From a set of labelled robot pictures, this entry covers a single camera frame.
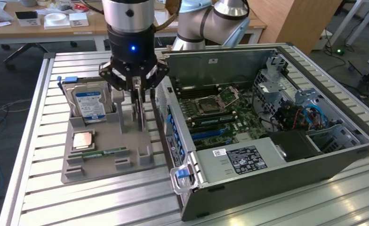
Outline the blue expansion slot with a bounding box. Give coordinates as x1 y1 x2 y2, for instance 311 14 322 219
190 127 230 141

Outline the silver disk bay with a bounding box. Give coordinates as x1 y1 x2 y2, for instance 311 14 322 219
293 88 362 155

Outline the grey floor cable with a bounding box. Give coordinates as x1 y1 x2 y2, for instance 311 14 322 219
0 98 31 113

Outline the black topped white box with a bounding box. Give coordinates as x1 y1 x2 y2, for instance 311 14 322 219
14 10 42 27

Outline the open grey PC case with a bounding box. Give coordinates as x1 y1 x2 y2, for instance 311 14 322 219
151 46 369 222

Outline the black desk leg base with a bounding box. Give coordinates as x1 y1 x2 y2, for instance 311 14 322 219
1 43 78 70

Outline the graphics card with metal bracket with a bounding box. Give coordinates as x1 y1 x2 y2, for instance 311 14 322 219
130 76 147 132

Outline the wooden desk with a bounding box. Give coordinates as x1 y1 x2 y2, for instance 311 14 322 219
0 0 266 51

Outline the metal socket cover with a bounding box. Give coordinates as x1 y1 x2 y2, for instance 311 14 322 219
217 86 239 109

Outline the CPU socket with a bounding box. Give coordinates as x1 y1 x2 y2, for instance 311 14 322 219
195 96 225 116

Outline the green motherboard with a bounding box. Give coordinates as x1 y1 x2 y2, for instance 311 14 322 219
170 79 273 151

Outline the red wire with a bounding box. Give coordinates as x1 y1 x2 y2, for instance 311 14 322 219
290 106 299 129

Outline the loose green RAM stick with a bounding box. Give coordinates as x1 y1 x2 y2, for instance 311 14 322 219
66 146 127 159

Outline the grey parts rack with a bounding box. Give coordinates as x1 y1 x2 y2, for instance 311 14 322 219
59 89 155 185

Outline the blue case latch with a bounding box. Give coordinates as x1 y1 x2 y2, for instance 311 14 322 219
174 169 189 181

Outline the white paper stack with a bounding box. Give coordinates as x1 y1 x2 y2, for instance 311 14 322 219
154 10 179 29

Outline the white desk frame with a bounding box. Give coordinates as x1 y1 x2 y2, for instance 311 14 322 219
326 0 369 65

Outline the copper coloured CPU chip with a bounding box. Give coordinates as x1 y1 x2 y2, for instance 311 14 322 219
71 132 95 150

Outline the white box with red dot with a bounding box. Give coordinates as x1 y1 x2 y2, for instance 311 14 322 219
317 29 335 51

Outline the metal drive cage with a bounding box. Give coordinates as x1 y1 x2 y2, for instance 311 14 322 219
251 53 299 113

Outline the grey power supply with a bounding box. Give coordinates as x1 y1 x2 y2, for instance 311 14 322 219
194 137 287 185

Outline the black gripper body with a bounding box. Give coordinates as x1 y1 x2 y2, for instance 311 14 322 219
105 24 158 92

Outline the silver disk in blue carrier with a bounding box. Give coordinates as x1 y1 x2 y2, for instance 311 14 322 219
55 75 113 117

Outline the blue wire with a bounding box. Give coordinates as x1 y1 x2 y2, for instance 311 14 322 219
302 103 329 130

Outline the hard disk with blue label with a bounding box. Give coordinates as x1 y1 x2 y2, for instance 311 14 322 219
71 85 106 121

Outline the white tape roll box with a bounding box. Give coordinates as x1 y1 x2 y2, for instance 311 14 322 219
42 13 71 31

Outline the installed green RAM stick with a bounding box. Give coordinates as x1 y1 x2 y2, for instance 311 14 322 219
190 114 237 127

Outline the white labelled box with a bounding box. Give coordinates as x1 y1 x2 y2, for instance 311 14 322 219
67 12 89 28

